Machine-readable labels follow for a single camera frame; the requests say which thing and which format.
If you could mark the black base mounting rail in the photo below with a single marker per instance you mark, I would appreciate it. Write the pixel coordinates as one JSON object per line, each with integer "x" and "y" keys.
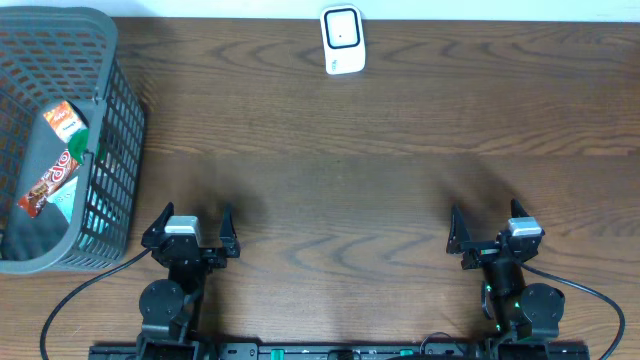
{"x": 252, "y": 351}

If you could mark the small orange snack packet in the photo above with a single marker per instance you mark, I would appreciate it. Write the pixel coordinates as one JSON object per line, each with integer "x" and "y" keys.
{"x": 65, "y": 121}

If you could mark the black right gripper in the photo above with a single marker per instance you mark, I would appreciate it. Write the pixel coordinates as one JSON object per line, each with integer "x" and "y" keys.
{"x": 459, "y": 242}

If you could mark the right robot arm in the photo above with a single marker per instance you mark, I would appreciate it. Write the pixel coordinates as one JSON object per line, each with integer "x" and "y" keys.
{"x": 527, "y": 316}

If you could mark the red chocolate bar wrapper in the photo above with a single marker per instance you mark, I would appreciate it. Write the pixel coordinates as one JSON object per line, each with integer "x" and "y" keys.
{"x": 53, "y": 179}

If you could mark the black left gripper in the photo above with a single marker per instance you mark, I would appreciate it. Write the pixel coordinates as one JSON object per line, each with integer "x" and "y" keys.
{"x": 226, "y": 235}

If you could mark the light blue tissue packet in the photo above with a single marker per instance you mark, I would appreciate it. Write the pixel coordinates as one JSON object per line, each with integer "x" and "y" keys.
{"x": 64, "y": 198}

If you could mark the white barcode scanner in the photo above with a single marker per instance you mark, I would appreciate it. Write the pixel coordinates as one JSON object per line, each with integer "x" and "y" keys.
{"x": 343, "y": 39}

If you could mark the green lidded jar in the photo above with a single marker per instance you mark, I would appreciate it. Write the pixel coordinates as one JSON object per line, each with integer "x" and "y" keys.
{"x": 77, "y": 145}

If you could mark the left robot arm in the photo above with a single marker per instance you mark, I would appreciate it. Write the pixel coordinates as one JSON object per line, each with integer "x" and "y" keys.
{"x": 171, "y": 307}

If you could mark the grey plastic mesh basket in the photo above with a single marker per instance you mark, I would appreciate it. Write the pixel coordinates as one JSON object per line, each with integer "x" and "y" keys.
{"x": 50, "y": 55}

